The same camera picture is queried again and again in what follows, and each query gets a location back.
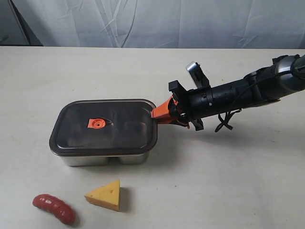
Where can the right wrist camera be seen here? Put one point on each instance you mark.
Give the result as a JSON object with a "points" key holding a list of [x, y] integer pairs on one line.
{"points": [[197, 75]]}

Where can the steel two-compartment lunch box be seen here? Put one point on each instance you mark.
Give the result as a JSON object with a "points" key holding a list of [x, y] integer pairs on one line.
{"points": [[85, 159]]}

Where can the grey wrinkled backdrop curtain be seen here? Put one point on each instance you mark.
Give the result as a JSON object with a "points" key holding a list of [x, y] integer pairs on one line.
{"points": [[245, 24]]}

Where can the yellow toy cheese wedge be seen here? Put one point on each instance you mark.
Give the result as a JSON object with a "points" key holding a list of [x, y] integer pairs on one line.
{"points": [[106, 197]]}

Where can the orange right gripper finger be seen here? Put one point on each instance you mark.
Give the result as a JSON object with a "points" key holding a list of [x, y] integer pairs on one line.
{"points": [[174, 121], [163, 111]]}

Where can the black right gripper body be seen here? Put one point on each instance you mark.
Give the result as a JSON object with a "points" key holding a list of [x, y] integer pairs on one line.
{"points": [[188, 104]]}

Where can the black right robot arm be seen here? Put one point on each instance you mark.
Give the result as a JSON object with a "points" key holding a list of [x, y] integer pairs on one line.
{"points": [[262, 87]]}

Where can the dark transparent lunch box lid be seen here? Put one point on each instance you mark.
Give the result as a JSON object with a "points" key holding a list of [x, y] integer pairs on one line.
{"points": [[115, 127]]}

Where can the red toy sausage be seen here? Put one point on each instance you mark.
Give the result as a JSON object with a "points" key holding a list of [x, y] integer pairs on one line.
{"points": [[62, 211]]}

